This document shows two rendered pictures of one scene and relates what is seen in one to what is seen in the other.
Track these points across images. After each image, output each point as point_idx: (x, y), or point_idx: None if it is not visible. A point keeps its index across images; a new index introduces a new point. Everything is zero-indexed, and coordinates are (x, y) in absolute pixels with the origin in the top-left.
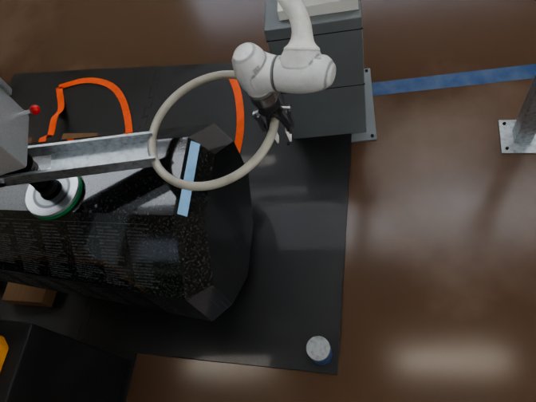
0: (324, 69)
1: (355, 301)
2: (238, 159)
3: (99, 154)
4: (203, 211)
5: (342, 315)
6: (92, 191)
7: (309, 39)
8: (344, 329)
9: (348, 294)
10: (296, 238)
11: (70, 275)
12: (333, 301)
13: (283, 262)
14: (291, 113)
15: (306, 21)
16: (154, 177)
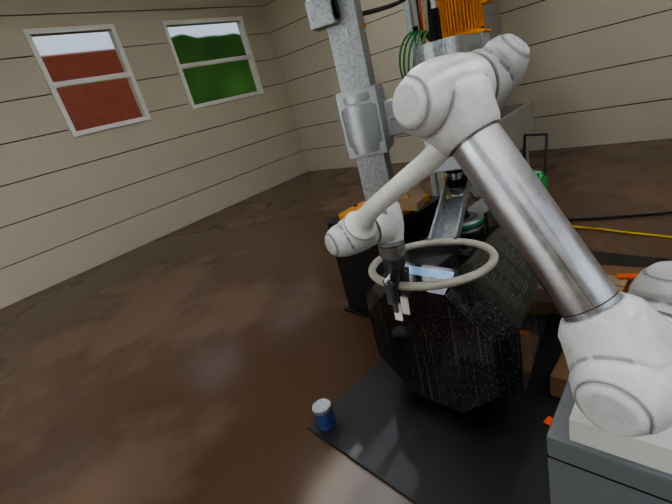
0: (327, 231)
1: (343, 469)
2: (486, 360)
3: (454, 217)
4: None
5: (340, 453)
6: None
7: (353, 218)
8: (330, 448)
9: (351, 467)
10: (431, 450)
11: None
12: (354, 450)
13: (415, 430)
14: (389, 290)
15: (361, 208)
16: (433, 254)
